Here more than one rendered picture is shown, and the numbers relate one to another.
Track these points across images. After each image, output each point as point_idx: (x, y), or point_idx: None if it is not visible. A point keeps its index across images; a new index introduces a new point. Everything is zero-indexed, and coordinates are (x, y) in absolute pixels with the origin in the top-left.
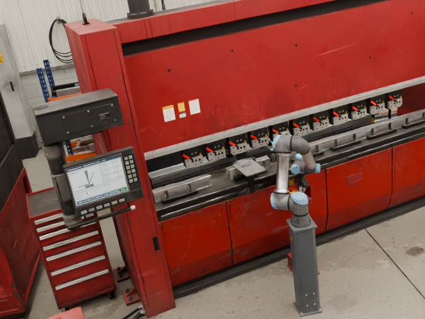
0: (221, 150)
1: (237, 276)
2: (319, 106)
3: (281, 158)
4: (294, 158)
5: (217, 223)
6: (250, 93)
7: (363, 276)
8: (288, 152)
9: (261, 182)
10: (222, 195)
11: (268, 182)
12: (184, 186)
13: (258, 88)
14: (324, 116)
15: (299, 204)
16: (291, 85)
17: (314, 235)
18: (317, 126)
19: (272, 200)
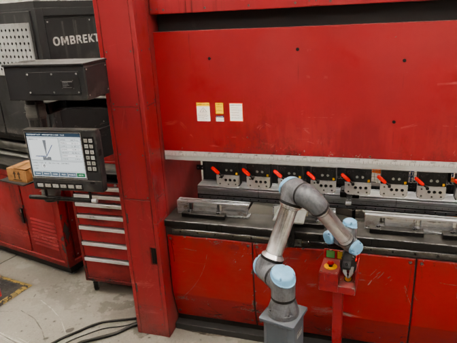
0: (264, 178)
1: (257, 341)
2: (431, 163)
3: (281, 209)
4: (373, 226)
5: (239, 265)
6: (316, 115)
7: None
8: (291, 204)
9: (307, 239)
10: (250, 234)
11: (317, 243)
12: (213, 206)
13: (331, 111)
14: (438, 180)
15: (274, 284)
16: (385, 120)
17: (292, 339)
18: (423, 192)
19: (254, 262)
